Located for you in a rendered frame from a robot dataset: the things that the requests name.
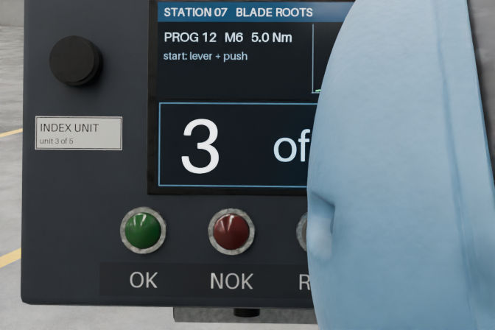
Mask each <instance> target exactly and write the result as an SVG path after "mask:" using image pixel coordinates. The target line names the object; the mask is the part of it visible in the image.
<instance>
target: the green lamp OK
mask: <svg viewBox="0 0 495 330"><path fill-rule="evenodd" d="M120 234H121V238H122V241H123V243H124V244H125V246H126V247H127V248H128V249H130V250H131V251H133V252H136V253H142V254H145V253H151V252H154V251H156V250H157V249H159V247H160V246H162V244H163V243H164V242H165V240H166V236H167V224H166V220H165V219H164V217H163V215H162V214H161V213H160V212H159V211H157V210H155V209H154V208H150V207H146V206H142V207H138V208H134V209H133V210H131V211H129V212H128V213H127V214H126V215H125V217H124V219H123V220H122V224H121V227H120Z"/></svg>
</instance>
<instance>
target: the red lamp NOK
mask: <svg viewBox="0 0 495 330"><path fill-rule="evenodd" d="M255 232H256V230H255V225H254V223H253V220H252V219H251V217H250V216H249V215H248V214H247V213H246V212H245V211H243V210H242V209H239V208H232V207H231V208H224V209H222V210H220V211H218V212H217V213H216V214H215V215H214V216H213V217H212V218H211V220H210V223H209V225H208V237H209V239H210V242H211V244H212V245H213V246H214V247H215V248H216V249H217V250H218V251H219V252H221V253H224V254H228V255H236V254H239V253H242V252H244V251H245V250H247V249H248V248H249V247H250V246H251V244H252V243H253V240H254V237H255Z"/></svg>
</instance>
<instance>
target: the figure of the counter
mask: <svg viewBox="0 0 495 330"><path fill-rule="evenodd" d="M244 185H245V101H219V100H157V147H156V188H157V189H244Z"/></svg>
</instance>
